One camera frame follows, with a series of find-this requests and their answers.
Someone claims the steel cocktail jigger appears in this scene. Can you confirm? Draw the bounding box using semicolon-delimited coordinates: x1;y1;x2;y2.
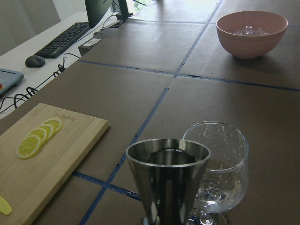
126;139;211;225

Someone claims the clear wine glass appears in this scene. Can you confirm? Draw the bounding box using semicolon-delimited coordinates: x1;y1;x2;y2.
183;121;249;225

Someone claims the pile of clear ice cubes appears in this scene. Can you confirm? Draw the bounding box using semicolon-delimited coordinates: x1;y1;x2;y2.
232;25;268;36

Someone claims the lemon slice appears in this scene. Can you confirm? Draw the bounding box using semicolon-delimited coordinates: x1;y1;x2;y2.
28;127;48;145
16;135;41;159
43;118;63;133
39;124;54;141

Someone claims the black box with label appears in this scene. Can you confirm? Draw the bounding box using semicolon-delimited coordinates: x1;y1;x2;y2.
78;31;122;57

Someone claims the black monitor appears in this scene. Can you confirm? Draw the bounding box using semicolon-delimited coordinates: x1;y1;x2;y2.
85;0;129;29

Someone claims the black keyboard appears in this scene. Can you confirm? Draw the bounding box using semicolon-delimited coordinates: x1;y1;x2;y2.
35;22;89;59

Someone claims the pink bowl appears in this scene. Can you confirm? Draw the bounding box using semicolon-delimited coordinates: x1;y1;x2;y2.
216;11;288;59

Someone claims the black computer mouse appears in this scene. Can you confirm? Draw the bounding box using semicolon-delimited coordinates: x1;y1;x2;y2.
25;55;45;68

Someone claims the bamboo cutting board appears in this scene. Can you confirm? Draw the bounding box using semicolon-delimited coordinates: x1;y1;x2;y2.
0;103;109;225

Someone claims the yellow plastic knife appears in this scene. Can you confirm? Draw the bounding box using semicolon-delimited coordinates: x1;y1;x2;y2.
0;196;12;216

